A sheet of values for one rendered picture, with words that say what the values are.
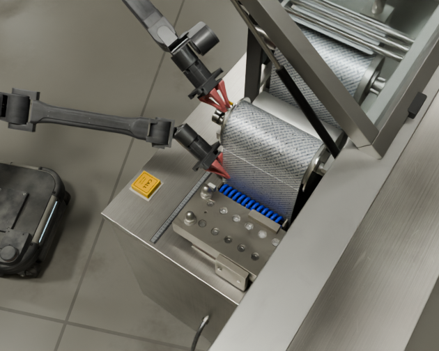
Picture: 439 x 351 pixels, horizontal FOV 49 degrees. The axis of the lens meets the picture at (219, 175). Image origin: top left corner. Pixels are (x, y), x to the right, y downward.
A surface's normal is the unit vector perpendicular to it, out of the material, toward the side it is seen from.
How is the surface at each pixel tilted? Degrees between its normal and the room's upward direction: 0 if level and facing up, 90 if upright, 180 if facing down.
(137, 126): 40
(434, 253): 0
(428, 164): 0
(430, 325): 0
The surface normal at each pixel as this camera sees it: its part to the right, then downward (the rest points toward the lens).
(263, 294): 0.00, -0.51
